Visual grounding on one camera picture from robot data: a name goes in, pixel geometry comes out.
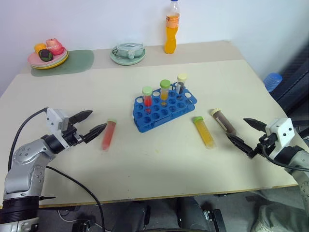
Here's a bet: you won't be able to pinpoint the orange soda plastic bottle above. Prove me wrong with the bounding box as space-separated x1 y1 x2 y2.
164 0 181 55

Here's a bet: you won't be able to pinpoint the stacked plates with toy food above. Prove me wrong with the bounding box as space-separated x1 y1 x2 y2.
30 52 70 70

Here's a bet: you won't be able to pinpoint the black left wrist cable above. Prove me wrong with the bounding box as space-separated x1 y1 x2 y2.
8 107 49 171

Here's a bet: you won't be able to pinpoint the red tube with green cap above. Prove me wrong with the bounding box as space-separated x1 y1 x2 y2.
141 86 153 116
101 118 118 151

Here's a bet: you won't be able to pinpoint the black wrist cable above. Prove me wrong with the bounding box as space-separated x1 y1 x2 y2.
8 107 49 171
262 141 309 173

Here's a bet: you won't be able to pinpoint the pale green plate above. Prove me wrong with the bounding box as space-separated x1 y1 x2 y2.
110 44 147 66

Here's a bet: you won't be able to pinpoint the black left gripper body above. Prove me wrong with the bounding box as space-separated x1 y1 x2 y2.
62 125 87 148

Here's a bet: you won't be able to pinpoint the black cable under left arm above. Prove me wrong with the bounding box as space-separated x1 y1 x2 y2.
45 166 105 232

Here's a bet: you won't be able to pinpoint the grey cloth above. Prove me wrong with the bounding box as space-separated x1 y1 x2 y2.
250 202 309 232

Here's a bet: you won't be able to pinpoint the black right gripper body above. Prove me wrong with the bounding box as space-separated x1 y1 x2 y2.
248 133 277 159

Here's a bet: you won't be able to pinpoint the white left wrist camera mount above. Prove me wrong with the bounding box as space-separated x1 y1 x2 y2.
45 107 73 148

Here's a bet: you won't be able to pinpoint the brown tube with cream cap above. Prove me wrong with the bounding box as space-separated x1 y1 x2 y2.
211 108 238 136

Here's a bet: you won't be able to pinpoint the green placemat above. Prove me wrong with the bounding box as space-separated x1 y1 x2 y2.
30 49 95 78

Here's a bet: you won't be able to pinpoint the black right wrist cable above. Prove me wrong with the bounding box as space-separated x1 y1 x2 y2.
262 141 309 173

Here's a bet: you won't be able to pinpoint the pale green face mask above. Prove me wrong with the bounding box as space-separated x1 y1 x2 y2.
112 42 145 59

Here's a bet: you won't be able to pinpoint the stack of blue cups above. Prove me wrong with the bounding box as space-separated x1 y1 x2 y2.
263 72 283 93

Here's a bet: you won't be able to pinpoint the yellow tube with green cap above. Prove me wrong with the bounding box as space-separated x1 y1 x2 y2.
192 116 216 149

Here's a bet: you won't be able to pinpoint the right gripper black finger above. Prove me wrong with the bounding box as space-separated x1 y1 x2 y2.
243 117 268 132
225 133 254 158

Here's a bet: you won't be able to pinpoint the dark green toy fruit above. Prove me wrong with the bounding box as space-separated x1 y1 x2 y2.
38 49 54 62

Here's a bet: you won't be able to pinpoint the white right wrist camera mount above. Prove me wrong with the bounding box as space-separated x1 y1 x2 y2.
265 117 295 148

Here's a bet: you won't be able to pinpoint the dark tube with cream cap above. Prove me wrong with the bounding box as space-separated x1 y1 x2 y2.
177 73 188 95

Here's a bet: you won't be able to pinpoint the blue test tube rack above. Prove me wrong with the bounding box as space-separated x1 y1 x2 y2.
132 83 198 133

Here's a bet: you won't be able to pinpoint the black bracket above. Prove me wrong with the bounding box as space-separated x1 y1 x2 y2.
202 208 227 232

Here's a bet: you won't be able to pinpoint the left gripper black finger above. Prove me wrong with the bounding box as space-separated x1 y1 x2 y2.
83 123 108 144
69 110 94 127

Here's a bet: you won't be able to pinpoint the orange tube with green cap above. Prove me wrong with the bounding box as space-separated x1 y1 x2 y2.
160 79 171 107

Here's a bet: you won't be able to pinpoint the orange toy fruit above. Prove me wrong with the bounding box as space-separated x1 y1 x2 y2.
34 43 47 55

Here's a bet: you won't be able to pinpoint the black chair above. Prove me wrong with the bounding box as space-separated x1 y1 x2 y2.
269 42 309 117

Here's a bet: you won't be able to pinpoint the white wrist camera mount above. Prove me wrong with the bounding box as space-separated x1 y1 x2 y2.
45 107 73 148
265 117 295 148

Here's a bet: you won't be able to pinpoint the black box on floor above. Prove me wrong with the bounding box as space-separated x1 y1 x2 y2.
71 219 96 232

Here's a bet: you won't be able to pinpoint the light green stacked plate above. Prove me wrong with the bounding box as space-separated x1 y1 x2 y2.
29 53 69 68

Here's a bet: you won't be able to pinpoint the pink plate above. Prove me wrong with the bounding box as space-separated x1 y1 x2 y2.
27 49 69 66

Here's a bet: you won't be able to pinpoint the pink toy peach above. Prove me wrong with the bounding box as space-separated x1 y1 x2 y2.
45 38 66 56

